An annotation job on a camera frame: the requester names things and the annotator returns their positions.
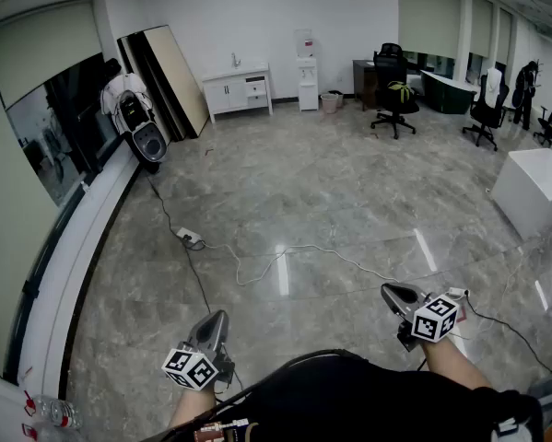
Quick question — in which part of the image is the black floor cable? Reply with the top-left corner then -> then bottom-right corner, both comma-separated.
145,172 -> 213,316
464,297 -> 552,375

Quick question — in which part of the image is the dark green bathtub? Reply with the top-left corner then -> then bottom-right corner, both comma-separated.
419,68 -> 480,115

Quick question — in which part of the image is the clear plastic bottle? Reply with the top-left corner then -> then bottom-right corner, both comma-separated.
32,396 -> 84,431

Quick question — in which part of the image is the grey shoulder strap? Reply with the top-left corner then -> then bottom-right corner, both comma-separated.
487,419 -> 537,442

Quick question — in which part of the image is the thick black body cable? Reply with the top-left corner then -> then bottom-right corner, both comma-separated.
182,347 -> 353,432

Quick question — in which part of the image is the yellow-green bag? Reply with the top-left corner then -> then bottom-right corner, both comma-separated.
385,80 -> 416,104

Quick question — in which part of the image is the person's left forearm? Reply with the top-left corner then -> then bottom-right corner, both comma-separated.
167,381 -> 217,432

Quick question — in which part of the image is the white cubic cabinet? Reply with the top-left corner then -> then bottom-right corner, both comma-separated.
490,148 -> 552,241

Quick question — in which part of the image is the dark window pane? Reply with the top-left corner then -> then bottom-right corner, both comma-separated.
0,52 -> 136,207

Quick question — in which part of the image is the person's black clothed body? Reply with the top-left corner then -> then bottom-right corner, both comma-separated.
141,350 -> 547,442

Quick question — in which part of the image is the clear water jug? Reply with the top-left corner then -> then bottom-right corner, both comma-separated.
294,29 -> 315,60

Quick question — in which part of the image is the brown leather pouch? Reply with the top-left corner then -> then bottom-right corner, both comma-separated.
195,415 -> 254,442

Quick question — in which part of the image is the person's right forearm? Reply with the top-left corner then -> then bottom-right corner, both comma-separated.
417,336 -> 497,391

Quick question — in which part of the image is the white garment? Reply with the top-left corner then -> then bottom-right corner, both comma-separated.
484,65 -> 508,108

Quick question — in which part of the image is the white water dispenser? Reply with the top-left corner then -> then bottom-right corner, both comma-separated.
296,56 -> 320,112

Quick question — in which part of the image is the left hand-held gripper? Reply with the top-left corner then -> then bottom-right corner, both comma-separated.
161,309 -> 236,393

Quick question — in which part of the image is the beige leaning board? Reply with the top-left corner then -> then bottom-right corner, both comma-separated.
116,33 -> 198,144

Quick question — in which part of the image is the beige roller blind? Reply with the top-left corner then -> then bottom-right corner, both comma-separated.
469,0 -> 495,59
496,6 -> 514,66
0,0 -> 105,110
397,0 -> 463,60

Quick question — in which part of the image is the white vanity cabinet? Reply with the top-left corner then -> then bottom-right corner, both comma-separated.
201,62 -> 275,124

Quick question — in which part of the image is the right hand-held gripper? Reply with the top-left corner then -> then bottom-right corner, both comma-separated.
380,282 -> 461,353

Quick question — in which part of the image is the dark brown cabinet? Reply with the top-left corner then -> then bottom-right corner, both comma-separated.
352,59 -> 382,112

